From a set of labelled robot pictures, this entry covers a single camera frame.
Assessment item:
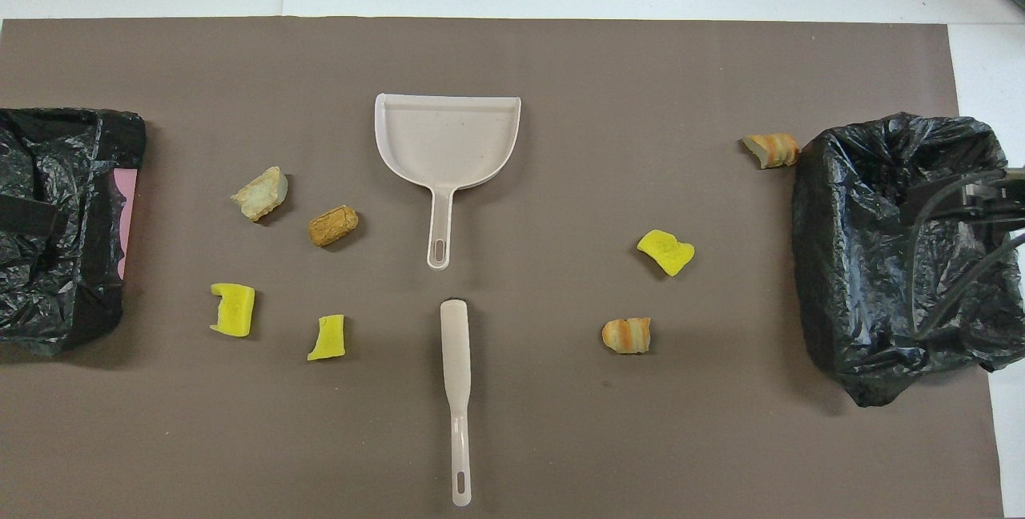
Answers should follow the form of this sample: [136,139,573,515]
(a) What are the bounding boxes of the large yellow sponge piece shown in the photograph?
[209,283,256,339]

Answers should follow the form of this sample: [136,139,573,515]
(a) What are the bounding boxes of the long striped croissant piece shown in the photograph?
[742,132,800,170]

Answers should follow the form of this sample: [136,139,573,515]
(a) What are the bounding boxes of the pale beige bread chunk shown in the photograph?
[231,166,290,223]

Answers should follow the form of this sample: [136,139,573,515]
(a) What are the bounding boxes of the brown bread roll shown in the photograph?
[308,204,360,248]

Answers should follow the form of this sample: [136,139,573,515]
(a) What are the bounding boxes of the small yellow sponge piece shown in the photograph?
[307,314,347,362]

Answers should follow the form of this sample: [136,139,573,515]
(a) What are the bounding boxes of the curled yellow sponge piece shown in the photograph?
[637,229,696,277]

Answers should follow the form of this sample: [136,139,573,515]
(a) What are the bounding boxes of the short striped croissant piece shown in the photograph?
[601,316,653,356]

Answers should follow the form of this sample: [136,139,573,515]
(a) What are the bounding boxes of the beige plastic dustpan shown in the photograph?
[374,93,522,272]

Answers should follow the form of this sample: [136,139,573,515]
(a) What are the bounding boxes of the beige hand brush black bristles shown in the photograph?
[440,299,473,508]

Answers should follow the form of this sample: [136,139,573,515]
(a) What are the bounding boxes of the left black-lined bin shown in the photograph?
[0,107,147,357]

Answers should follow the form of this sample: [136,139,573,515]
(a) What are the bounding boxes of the pink plastic bin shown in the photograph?
[113,168,139,280]

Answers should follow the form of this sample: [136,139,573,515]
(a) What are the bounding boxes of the black trash bag bin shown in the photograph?
[791,111,1025,408]

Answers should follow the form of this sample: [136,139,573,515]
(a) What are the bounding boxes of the brown table mat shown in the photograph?
[0,17,1006,519]

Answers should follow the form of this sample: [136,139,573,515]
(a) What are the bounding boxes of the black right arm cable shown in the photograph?
[909,179,1025,336]

